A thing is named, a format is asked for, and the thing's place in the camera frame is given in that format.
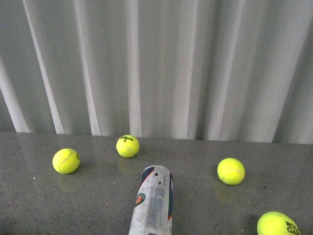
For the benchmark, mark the Wilson tennis ball can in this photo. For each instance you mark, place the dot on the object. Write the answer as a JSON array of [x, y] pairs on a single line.
[[153, 209]]

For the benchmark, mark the Wilson 3 tennis ball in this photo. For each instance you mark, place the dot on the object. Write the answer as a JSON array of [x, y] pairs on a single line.
[[127, 146]]

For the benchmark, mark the plain yellow tennis ball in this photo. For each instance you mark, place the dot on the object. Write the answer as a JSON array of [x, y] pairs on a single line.
[[231, 171]]

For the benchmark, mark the tennis ball far left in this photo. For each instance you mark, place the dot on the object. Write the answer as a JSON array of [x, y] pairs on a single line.
[[66, 161]]

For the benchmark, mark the Roland Garros tennis ball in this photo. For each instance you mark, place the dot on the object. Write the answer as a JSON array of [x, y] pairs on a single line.
[[276, 223]]

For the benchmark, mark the white pleated curtain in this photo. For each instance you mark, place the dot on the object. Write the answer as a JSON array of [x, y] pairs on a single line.
[[223, 70]]

